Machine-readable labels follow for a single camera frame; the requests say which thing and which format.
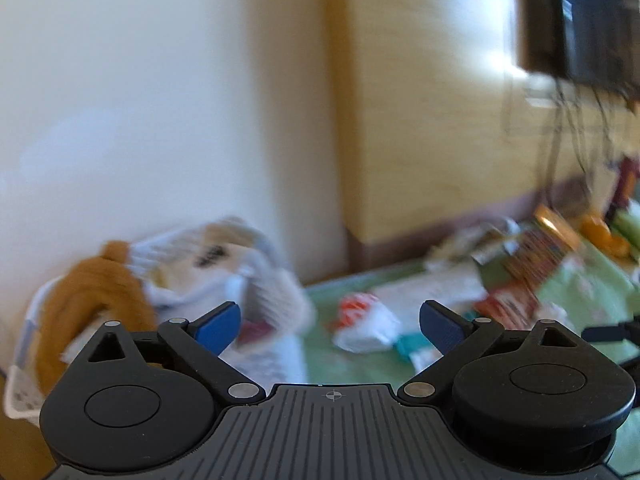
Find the green table mat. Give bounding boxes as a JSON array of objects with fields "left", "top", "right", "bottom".
[{"left": 304, "top": 244, "right": 639, "bottom": 479}]

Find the white paper envelope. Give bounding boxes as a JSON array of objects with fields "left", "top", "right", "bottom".
[{"left": 372, "top": 261, "right": 487, "bottom": 322}]

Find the white grey cloth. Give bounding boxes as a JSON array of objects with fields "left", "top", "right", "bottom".
[{"left": 423, "top": 217, "right": 521, "bottom": 271}]

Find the orange fruit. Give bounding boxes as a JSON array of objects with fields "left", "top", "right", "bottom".
[{"left": 579, "top": 214, "right": 612, "bottom": 250}]

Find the black hanging cable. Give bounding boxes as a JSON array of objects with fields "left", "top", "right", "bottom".
[{"left": 534, "top": 77, "right": 566, "bottom": 201}]

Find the teal packet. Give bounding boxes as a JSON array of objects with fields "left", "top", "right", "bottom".
[{"left": 394, "top": 333, "right": 442, "bottom": 373}]

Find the wall mounted television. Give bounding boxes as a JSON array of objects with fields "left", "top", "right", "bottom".
[{"left": 514, "top": 0, "right": 639, "bottom": 100}]

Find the white yellow towel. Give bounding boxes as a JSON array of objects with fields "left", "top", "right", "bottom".
[{"left": 128, "top": 218, "right": 316, "bottom": 391}]

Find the green tissue pack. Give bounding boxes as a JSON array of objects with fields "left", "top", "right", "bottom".
[{"left": 613, "top": 209, "right": 640, "bottom": 249}]

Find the dark red box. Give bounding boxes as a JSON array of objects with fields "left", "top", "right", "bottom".
[{"left": 616, "top": 156, "right": 639, "bottom": 208}]

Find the white perforated plastic basket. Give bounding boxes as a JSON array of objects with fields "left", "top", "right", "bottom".
[{"left": 3, "top": 276, "right": 308, "bottom": 427}]

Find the white red plastic bag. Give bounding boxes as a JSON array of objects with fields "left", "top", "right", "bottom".
[{"left": 332, "top": 292, "right": 402, "bottom": 354}]

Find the colourful orange box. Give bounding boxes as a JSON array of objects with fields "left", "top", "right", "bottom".
[{"left": 504, "top": 205, "right": 582, "bottom": 290}]

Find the red snack packet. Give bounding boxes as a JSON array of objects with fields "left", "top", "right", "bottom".
[{"left": 474, "top": 283, "right": 539, "bottom": 330}]

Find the orange peel piece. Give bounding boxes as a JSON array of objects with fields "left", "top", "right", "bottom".
[{"left": 606, "top": 234, "right": 630, "bottom": 259}]

